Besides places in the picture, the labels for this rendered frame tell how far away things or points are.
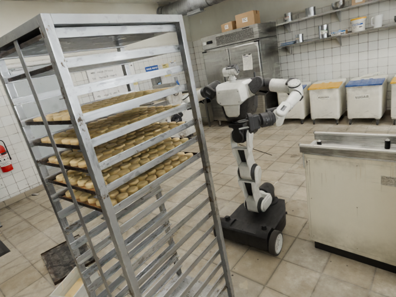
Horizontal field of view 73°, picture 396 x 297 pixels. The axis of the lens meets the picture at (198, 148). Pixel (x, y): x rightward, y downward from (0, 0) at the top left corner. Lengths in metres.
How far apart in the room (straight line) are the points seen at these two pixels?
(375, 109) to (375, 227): 3.49
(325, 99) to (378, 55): 1.14
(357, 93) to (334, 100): 0.38
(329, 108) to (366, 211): 3.65
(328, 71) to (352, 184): 4.30
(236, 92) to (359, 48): 4.21
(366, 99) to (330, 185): 3.46
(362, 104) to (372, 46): 1.10
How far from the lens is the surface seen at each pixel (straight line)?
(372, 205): 2.12
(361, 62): 6.03
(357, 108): 5.51
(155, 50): 1.23
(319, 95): 5.59
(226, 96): 2.08
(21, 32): 1.09
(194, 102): 1.35
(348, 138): 2.29
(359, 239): 2.30
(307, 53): 6.25
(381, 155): 1.97
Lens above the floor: 1.61
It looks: 18 degrees down
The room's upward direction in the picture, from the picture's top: 11 degrees counter-clockwise
